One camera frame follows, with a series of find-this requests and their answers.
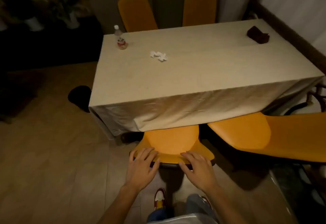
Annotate person's sneaker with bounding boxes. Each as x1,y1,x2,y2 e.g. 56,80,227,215
154,188,167,210
200,195,212,209

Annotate black round waste bin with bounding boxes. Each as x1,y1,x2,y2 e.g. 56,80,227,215
68,85,92,113

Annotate person's left sneaker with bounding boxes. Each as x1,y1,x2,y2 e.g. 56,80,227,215
154,188,167,210

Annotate person's blue jeans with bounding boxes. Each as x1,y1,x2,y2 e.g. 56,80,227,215
147,193,218,218

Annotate white tissues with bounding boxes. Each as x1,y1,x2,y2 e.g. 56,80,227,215
149,50,168,63

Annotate person's left forearm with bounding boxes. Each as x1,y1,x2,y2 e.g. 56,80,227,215
98,185,142,224

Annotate plastic drink bottle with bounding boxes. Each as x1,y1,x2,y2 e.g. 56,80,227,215
114,25,129,50

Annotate beige cloth-covered table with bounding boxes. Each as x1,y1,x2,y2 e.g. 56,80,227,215
88,19,325,140

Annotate yellow dining chair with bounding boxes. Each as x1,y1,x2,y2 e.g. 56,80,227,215
117,0,159,33
207,112,326,165
182,0,217,27
130,125,216,168

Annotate person's left hand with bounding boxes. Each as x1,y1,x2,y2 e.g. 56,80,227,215
124,147,160,194

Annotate person's right hand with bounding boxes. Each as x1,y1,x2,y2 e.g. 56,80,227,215
178,151,219,194

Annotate person's right sneaker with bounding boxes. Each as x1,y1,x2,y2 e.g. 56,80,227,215
200,195,212,209

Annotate brown tissue pouch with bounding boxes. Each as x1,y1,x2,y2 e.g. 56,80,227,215
246,25,270,45

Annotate person's white shirt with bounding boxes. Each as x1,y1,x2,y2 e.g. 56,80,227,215
147,213,217,224

